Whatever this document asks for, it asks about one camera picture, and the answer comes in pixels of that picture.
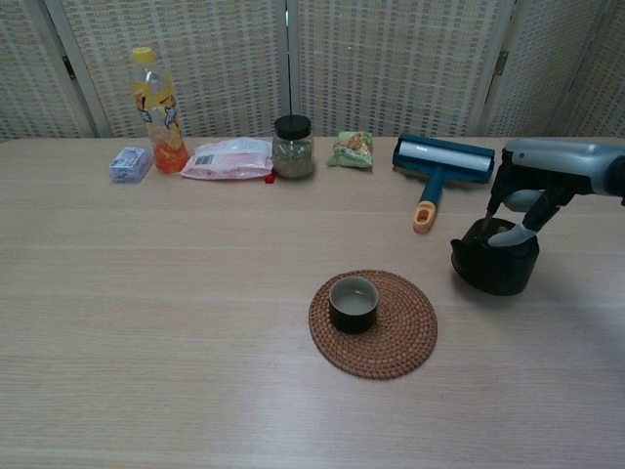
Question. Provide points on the teal lint roller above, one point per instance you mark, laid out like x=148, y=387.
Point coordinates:
x=444, y=158

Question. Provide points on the black teapot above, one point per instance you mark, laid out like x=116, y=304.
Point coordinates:
x=498, y=273

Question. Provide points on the dark ceramic teacup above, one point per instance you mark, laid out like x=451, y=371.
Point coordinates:
x=352, y=317

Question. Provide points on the small blue tissue pack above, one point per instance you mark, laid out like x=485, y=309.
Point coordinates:
x=129, y=165

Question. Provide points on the glass jar with black lid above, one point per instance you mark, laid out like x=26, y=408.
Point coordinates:
x=293, y=156

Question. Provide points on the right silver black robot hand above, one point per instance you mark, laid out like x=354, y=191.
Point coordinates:
x=556, y=163

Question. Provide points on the round woven rattan coaster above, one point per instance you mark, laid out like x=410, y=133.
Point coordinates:
x=400, y=342

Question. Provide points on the pink snack bag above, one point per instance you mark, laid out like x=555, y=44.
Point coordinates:
x=229, y=163

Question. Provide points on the green snack packet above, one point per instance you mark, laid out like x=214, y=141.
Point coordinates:
x=351, y=151

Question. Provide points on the orange drink bottle yellow cap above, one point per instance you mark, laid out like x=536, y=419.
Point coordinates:
x=161, y=117

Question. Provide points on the woven folding screen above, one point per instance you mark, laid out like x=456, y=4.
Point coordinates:
x=195, y=63

